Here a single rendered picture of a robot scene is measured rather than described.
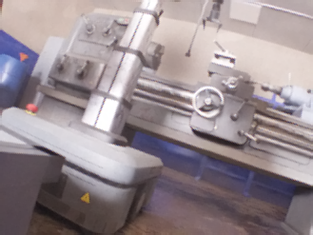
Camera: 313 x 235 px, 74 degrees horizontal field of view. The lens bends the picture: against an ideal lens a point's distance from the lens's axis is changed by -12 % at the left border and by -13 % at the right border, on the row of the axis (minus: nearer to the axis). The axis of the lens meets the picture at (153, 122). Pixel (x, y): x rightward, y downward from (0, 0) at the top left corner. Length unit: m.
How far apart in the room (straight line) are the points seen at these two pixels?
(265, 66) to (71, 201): 5.20
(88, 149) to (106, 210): 0.17
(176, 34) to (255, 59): 1.94
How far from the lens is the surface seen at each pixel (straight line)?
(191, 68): 5.40
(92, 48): 2.18
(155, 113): 1.80
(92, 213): 0.66
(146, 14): 1.08
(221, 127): 1.56
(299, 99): 2.09
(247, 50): 5.64
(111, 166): 0.63
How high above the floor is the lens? 0.30
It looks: 6 degrees up
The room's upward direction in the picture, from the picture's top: 20 degrees clockwise
